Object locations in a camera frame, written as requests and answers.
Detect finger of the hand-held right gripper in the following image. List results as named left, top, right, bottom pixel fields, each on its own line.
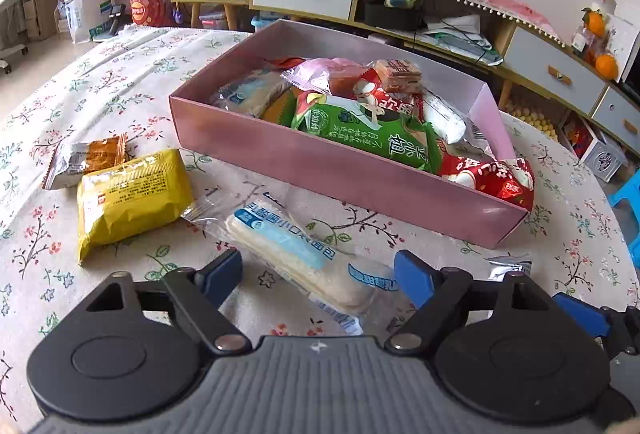
left=552, top=292, right=640, bottom=357

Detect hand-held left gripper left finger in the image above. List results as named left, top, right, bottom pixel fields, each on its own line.
left=85, top=248, right=253, bottom=356

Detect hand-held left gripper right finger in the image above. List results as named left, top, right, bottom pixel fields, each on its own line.
left=382, top=250, right=556, bottom=356

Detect pink cardboard box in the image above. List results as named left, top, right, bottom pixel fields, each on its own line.
left=168, top=18, right=528, bottom=249

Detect red white snack packet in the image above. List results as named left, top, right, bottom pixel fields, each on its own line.
left=440, top=154, right=536, bottom=212

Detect green snack packet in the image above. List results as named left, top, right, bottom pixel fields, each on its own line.
left=291, top=91, right=443, bottom=175

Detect silver snack packet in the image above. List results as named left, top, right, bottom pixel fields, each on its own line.
left=485, top=254, right=532, bottom=277

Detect blue plastic stool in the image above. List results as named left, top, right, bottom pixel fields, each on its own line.
left=607, top=169, right=640, bottom=265

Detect yellow snack packet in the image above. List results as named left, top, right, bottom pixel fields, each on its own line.
left=76, top=149, right=195, bottom=265

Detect red cartoon snack packet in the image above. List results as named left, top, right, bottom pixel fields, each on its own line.
left=352, top=68, right=426, bottom=117

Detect orange cracker packet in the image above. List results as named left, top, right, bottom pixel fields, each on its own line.
left=42, top=134, right=130, bottom=191

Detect brown wafer packet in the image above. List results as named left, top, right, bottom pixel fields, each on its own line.
left=374, top=58, right=423, bottom=94

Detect pink bread bag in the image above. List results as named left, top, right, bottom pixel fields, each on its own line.
left=280, top=58, right=371, bottom=97

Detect floral tablecloth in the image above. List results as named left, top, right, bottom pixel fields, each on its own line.
left=0, top=28, right=640, bottom=434

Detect pile of papers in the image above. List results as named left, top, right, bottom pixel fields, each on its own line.
left=417, top=16, right=503, bottom=64

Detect orange fruit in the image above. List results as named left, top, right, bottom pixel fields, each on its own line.
left=595, top=54, right=619, bottom=79
left=582, top=8, right=606, bottom=37

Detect low wooden tv stand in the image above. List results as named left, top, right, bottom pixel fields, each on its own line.
left=350, top=0, right=640, bottom=155

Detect black box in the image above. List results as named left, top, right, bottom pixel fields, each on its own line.
left=363, top=0, right=426, bottom=32

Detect white shopping bag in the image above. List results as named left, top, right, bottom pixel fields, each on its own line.
left=62, top=0, right=117, bottom=44

